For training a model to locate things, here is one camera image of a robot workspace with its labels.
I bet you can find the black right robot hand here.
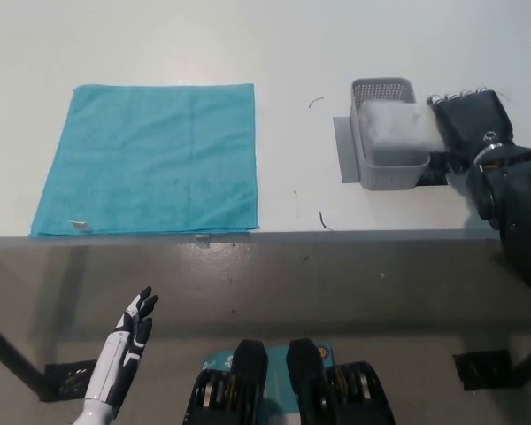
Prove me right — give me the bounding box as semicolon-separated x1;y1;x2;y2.
426;89;514;176

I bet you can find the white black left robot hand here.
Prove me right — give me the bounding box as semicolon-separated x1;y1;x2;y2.
83;285;159;406

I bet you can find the black table foot plate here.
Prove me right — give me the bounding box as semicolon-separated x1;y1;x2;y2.
43;360;96;403
452;350;513;391

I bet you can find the grey perforated plastic basket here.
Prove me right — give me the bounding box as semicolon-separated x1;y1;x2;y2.
350;78;431;192

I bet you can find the black metal table leg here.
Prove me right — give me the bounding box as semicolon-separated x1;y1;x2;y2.
0;316;54;402

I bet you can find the teal microfibre towel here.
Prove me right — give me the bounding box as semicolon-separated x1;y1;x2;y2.
28;81;261;239

